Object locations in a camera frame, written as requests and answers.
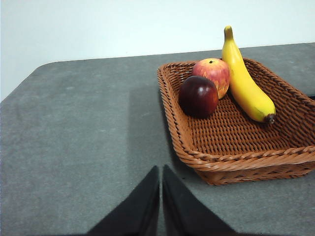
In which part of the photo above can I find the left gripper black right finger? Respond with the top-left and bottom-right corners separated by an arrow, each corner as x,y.
162,164 -> 237,236

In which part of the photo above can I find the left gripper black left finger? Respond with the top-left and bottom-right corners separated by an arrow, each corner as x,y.
87,165 -> 160,236

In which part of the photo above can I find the brown wicker basket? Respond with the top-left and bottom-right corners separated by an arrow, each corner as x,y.
157,58 -> 315,186

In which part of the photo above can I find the dark red plum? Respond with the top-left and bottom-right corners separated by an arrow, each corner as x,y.
178,75 -> 219,119

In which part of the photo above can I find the yellow banana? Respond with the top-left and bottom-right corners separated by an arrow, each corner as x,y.
221,25 -> 276,124

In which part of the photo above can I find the red yellow apple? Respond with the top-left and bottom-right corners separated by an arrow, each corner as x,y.
191,58 -> 231,100

